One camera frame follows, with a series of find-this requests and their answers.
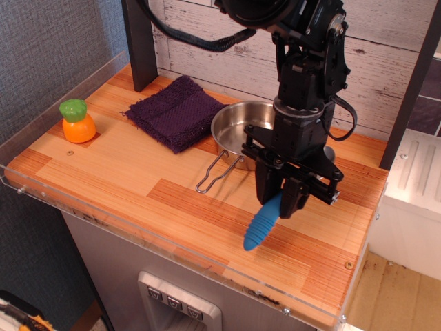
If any orange toy carrot green top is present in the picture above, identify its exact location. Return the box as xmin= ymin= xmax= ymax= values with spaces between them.
xmin=59 ymin=99 xmax=96 ymax=143

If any dark left upright post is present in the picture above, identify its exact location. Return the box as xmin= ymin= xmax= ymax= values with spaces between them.
xmin=121 ymin=0 xmax=158 ymax=92

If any grey toy fridge cabinet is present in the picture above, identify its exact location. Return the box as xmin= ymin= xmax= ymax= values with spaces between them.
xmin=63 ymin=212 xmax=312 ymax=330

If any stainless steel pan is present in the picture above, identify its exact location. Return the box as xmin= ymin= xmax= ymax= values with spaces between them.
xmin=211 ymin=99 xmax=324 ymax=172

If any silver dispenser button panel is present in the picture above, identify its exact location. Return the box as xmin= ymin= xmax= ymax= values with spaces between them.
xmin=138 ymin=271 xmax=223 ymax=330

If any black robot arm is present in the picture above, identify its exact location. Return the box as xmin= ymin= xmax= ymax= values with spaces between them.
xmin=216 ymin=1 xmax=349 ymax=219

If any dark right upright post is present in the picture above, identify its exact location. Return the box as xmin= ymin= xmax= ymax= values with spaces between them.
xmin=380 ymin=1 xmax=440 ymax=170

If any white cabinet at right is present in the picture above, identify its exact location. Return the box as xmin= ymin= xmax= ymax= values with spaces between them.
xmin=368 ymin=130 xmax=440 ymax=279

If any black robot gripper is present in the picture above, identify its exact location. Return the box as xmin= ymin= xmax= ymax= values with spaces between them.
xmin=243 ymin=103 xmax=344 ymax=219

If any purple knitted cloth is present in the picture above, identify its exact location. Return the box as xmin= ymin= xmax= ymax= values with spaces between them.
xmin=125 ymin=76 xmax=226 ymax=154

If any yellow cloth bottom left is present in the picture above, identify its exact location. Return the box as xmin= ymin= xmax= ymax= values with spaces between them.
xmin=19 ymin=316 xmax=54 ymax=331

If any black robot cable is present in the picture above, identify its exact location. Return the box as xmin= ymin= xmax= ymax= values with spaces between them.
xmin=136 ymin=0 xmax=258 ymax=53

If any blue handled metal spoon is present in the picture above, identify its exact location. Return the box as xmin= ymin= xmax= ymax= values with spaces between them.
xmin=243 ymin=192 xmax=282 ymax=251

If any dark upright post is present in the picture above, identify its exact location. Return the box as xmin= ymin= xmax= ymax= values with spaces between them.
xmin=380 ymin=1 xmax=440 ymax=170
xmin=121 ymin=0 xmax=158 ymax=92

